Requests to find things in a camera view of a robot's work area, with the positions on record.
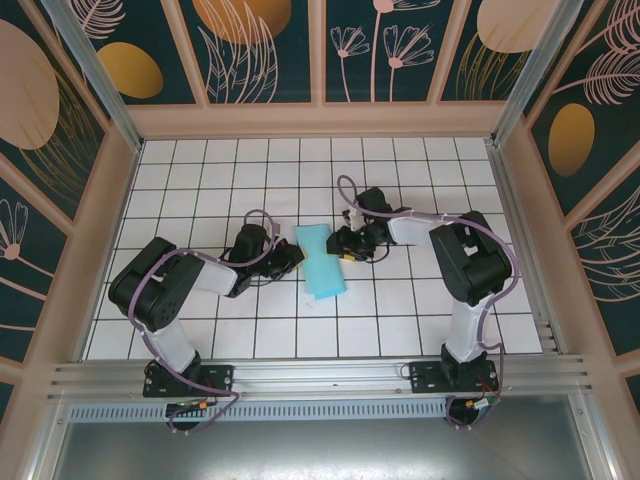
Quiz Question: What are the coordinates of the light blue cloth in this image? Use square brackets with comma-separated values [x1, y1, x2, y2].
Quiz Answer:
[293, 223, 349, 303]

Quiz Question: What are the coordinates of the grey metal panel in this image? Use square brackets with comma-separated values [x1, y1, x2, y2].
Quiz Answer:
[27, 394, 619, 480]

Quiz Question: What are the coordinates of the aluminium mounting rail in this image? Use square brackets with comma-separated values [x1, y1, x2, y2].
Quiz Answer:
[47, 353, 594, 402]

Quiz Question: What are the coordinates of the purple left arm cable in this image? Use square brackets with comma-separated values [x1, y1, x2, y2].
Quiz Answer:
[127, 209, 284, 437]

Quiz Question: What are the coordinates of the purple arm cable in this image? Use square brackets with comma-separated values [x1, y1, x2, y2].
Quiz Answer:
[127, 209, 284, 437]
[337, 173, 522, 431]

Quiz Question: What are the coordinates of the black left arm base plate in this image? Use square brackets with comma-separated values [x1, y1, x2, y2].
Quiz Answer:
[143, 363, 235, 399]

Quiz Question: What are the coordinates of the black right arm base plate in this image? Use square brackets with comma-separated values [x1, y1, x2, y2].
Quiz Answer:
[408, 360, 500, 396]

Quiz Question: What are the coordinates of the slotted grey cable duct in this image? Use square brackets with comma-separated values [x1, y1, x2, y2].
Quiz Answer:
[67, 401, 451, 422]

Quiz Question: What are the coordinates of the aluminium side rail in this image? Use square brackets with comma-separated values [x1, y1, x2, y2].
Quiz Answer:
[485, 141, 571, 355]

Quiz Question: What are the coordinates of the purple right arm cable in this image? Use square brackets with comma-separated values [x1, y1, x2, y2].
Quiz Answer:
[337, 173, 522, 431]

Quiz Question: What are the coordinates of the aluminium frame post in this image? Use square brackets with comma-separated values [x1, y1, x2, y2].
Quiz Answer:
[40, 0, 145, 154]
[489, 0, 586, 147]

